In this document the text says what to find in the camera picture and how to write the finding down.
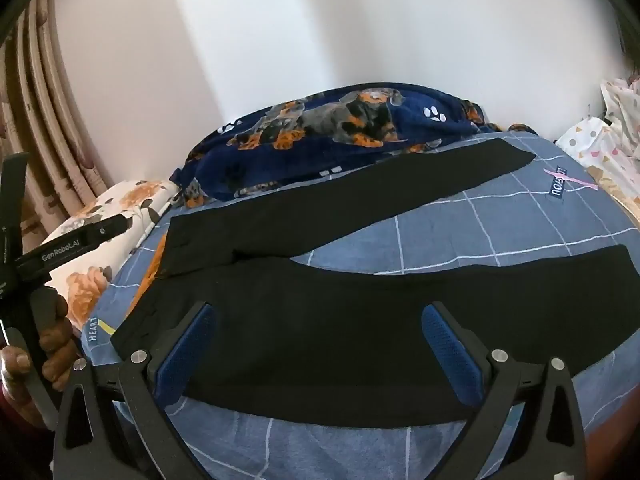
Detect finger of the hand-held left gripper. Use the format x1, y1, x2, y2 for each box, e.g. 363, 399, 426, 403
80, 212, 133, 250

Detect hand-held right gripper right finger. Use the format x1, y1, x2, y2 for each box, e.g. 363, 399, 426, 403
421, 301, 586, 480

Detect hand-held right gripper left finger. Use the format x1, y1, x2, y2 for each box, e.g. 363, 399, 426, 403
52, 301, 218, 480

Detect black pants with orange lining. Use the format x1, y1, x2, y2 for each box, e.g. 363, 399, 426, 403
111, 139, 640, 421

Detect person's left hand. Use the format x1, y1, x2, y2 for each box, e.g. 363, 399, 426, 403
0, 294, 76, 428

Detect white orange floral pillow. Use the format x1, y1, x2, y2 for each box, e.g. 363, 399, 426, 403
42, 179, 181, 331

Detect beige pleated curtain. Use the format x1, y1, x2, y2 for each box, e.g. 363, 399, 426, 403
0, 0, 116, 241

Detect blue checked bedsheet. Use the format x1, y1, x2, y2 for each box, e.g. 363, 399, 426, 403
80, 127, 640, 480

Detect brown bed base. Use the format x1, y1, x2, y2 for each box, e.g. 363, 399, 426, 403
587, 400, 640, 441

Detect white patterned pillow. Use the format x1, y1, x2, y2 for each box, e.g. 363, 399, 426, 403
555, 77, 640, 211

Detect navy dog print blanket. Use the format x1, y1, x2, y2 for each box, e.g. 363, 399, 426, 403
170, 86, 506, 211

